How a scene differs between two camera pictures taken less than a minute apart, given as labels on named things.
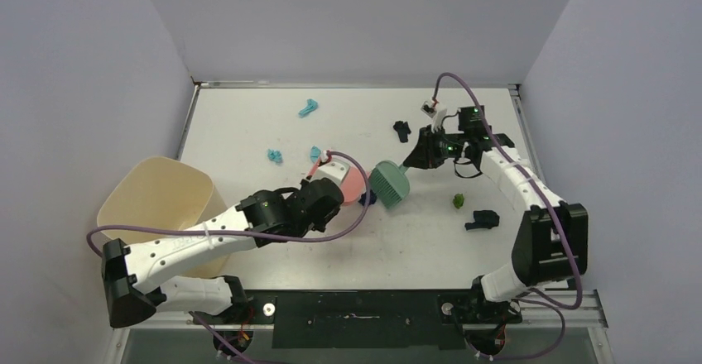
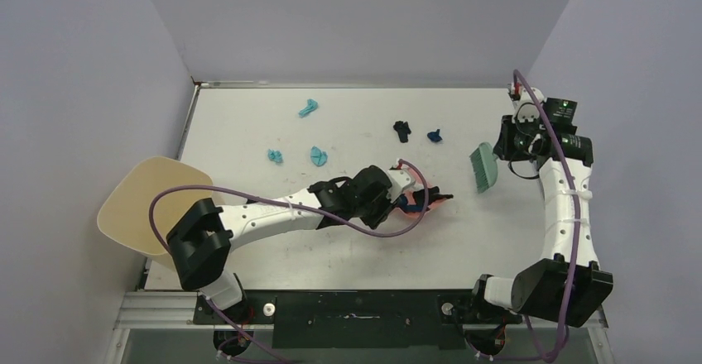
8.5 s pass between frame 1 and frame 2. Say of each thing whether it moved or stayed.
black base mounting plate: stayed
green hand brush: moved
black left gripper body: moved
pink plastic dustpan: moved
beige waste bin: stayed
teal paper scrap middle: stayed
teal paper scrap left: stayed
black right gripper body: moved
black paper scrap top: stayed
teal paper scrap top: stayed
